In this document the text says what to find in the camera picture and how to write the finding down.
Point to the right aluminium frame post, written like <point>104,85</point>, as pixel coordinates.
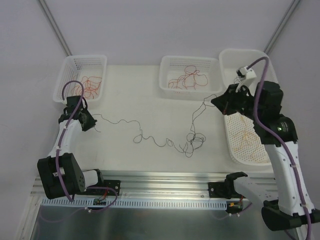
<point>292,8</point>

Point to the white perforated basket middle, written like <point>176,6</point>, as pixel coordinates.
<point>189,78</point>

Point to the white slotted cable duct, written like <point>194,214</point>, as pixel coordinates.
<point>202,204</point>

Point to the left aluminium frame post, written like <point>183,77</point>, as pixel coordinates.
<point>54,27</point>

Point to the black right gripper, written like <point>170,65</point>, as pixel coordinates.
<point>229,103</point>

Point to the white perforated basket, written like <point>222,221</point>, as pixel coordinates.
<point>82,74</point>
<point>189,78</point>

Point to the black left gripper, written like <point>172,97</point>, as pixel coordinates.
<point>88,120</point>

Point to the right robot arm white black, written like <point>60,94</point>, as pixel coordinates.
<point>291,207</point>

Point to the white solid plastic tub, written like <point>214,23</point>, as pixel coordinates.
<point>232,59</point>

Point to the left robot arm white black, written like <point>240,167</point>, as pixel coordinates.
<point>60,174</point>

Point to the aluminium frame post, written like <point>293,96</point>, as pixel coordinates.
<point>292,8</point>
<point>54,27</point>

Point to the white round-hole basket right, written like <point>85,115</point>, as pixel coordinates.
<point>244,144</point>

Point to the white perforated basket left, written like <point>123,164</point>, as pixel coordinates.
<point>82,74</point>

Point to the aluminium mounting rail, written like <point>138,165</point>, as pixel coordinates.
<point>163,185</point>

